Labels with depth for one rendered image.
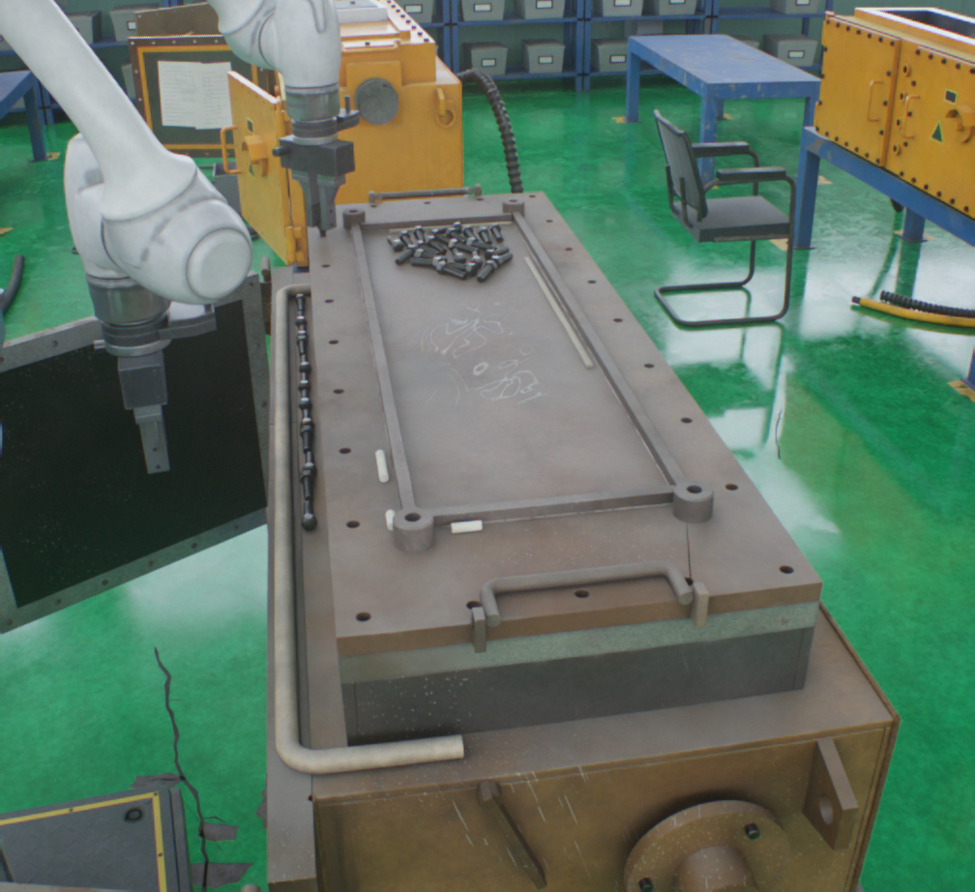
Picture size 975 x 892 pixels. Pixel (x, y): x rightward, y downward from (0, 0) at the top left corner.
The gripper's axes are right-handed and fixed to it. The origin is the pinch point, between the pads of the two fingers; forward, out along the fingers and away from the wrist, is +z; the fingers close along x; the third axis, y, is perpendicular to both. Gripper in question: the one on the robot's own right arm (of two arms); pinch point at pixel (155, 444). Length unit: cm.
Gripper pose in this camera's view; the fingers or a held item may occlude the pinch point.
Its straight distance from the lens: 138.7
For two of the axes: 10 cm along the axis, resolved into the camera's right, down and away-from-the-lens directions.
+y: -9.6, 1.5, -2.4
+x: 2.8, 4.5, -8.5
